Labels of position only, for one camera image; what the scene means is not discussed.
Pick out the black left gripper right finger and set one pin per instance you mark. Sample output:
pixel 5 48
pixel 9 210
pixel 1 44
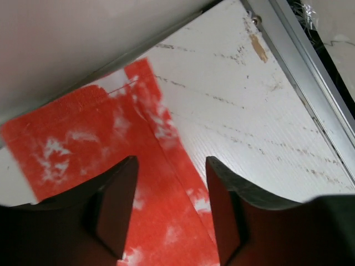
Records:
pixel 256 227

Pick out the orange tie-dye trousers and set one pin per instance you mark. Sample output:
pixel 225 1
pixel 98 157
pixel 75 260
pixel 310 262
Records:
pixel 91 129

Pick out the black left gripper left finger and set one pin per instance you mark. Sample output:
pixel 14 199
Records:
pixel 85 225

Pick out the aluminium table edge rail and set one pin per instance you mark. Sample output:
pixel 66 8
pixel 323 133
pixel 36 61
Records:
pixel 304 69

